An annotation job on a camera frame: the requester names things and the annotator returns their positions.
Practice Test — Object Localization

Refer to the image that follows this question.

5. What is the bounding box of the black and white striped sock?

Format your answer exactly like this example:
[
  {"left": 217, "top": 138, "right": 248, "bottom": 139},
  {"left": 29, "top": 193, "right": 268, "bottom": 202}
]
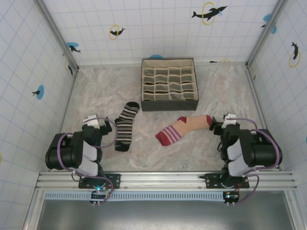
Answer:
[{"left": 114, "top": 102, "right": 141, "bottom": 152}]

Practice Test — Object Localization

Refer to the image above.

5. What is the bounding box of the peach sock with red toe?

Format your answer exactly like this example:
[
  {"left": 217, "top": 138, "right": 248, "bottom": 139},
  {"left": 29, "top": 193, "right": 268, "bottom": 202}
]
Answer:
[{"left": 155, "top": 115, "right": 213, "bottom": 146}]

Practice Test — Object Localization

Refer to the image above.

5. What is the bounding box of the grey fabric organizer box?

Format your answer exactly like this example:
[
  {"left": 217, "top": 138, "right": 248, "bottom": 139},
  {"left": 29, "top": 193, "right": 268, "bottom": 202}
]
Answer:
[{"left": 140, "top": 57, "right": 201, "bottom": 112}]

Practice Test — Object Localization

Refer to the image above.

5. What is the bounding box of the black fish blue circle sticker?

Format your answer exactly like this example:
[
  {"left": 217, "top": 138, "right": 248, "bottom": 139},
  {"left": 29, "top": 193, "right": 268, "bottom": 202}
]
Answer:
[{"left": 32, "top": 85, "right": 45, "bottom": 100}]

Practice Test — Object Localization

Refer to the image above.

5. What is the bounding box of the black shark blue circle sticker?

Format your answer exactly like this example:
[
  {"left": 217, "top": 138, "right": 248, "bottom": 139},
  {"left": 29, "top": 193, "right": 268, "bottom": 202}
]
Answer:
[{"left": 66, "top": 42, "right": 82, "bottom": 54}]

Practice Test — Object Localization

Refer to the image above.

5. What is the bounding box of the grey metal panel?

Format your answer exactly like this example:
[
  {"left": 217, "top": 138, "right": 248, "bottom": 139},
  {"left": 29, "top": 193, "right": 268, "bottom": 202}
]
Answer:
[{"left": 35, "top": 200, "right": 296, "bottom": 230}]

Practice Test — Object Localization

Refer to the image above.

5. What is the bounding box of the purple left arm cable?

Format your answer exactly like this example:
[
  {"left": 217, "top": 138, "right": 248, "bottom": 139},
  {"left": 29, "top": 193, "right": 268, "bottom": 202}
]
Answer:
[{"left": 57, "top": 116, "right": 118, "bottom": 205}]

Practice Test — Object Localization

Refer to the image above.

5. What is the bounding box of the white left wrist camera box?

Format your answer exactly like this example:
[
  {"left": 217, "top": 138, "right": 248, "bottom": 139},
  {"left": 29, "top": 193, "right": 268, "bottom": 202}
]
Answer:
[{"left": 83, "top": 114, "right": 100, "bottom": 128}]

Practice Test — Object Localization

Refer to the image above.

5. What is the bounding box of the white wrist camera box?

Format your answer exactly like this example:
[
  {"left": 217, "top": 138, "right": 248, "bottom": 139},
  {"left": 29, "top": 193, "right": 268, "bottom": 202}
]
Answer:
[
  {"left": 223, "top": 114, "right": 241, "bottom": 126},
  {"left": 83, "top": 114, "right": 100, "bottom": 128}
]

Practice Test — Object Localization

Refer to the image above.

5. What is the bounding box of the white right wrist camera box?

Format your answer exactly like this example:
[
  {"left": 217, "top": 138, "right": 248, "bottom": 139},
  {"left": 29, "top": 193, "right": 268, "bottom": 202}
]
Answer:
[{"left": 223, "top": 114, "right": 241, "bottom": 126}]

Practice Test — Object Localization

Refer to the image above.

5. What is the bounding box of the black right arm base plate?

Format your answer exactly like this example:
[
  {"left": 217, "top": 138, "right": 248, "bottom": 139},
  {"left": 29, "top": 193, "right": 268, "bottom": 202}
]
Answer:
[{"left": 205, "top": 172, "right": 250, "bottom": 189}]

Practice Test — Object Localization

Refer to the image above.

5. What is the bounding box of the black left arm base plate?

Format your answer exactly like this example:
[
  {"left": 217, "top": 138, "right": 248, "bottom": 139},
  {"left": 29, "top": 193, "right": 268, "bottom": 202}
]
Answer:
[{"left": 78, "top": 173, "right": 121, "bottom": 189}]

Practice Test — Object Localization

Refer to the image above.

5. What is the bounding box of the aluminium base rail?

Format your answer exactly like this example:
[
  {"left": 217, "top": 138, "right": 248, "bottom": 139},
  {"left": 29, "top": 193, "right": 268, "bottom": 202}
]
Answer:
[{"left": 35, "top": 171, "right": 298, "bottom": 192}]

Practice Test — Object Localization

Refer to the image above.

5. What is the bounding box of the light blue slotted cable duct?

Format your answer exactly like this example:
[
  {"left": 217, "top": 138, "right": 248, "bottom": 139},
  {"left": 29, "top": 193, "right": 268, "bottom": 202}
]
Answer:
[{"left": 44, "top": 191, "right": 240, "bottom": 201}]

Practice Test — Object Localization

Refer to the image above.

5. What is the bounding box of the black dolphin yellow ring sticker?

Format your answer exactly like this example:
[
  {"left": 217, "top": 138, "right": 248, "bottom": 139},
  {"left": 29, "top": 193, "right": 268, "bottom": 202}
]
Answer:
[
  {"left": 288, "top": 42, "right": 302, "bottom": 69},
  {"left": 109, "top": 23, "right": 126, "bottom": 40}
]

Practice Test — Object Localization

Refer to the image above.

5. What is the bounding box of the aluminium frame post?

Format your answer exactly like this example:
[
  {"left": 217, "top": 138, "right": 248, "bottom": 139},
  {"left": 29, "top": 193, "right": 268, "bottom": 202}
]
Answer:
[
  {"left": 35, "top": 0, "right": 79, "bottom": 70},
  {"left": 246, "top": 0, "right": 290, "bottom": 67}
]

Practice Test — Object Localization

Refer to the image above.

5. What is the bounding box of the large black dolphin ring sticker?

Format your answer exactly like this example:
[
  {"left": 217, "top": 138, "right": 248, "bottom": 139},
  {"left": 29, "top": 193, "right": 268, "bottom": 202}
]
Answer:
[{"left": 191, "top": 1, "right": 228, "bottom": 26}]

